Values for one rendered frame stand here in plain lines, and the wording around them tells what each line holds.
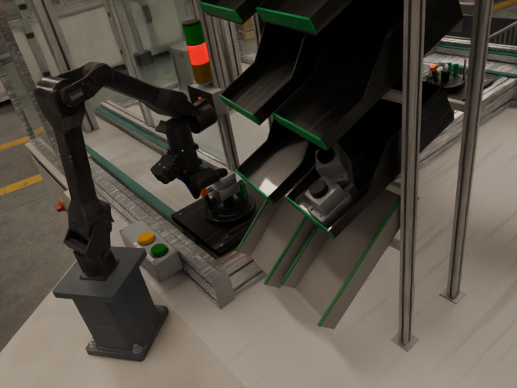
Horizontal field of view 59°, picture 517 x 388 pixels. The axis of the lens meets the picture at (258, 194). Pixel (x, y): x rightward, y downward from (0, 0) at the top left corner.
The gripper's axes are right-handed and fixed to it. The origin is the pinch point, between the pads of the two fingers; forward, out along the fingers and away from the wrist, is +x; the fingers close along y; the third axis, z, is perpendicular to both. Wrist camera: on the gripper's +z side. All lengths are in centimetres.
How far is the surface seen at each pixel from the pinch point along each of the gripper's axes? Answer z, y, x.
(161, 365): 27.2, 20.2, 23.4
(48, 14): -8, -105, -31
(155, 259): 15.2, 0.4, 13.3
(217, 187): -6.4, -0.3, 3.7
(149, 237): 12.5, -7.2, 12.1
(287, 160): -8.1, 28.1, -13.2
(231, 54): -86, -106, 8
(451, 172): -73, 25, 23
